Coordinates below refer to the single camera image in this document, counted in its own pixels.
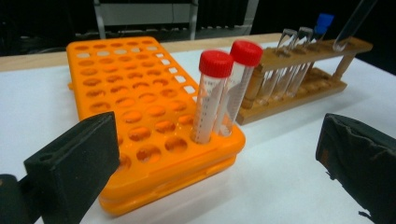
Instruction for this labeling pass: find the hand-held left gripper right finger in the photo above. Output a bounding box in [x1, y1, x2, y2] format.
[315, 112, 396, 224]

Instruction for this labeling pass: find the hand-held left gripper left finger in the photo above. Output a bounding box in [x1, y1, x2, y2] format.
[22, 111, 121, 224]

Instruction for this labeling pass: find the orange plastic tube rack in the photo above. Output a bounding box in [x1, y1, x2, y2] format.
[65, 35, 247, 217]

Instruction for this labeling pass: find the wooden test tube rack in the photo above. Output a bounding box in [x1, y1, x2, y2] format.
[235, 36, 374, 126]

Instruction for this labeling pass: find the clear glass test tube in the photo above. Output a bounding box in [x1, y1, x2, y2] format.
[274, 26, 315, 102]
[257, 28, 299, 106]

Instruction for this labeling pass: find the red-capped plastic tube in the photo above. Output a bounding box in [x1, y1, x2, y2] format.
[190, 49, 235, 145]
[214, 39, 264, 138]

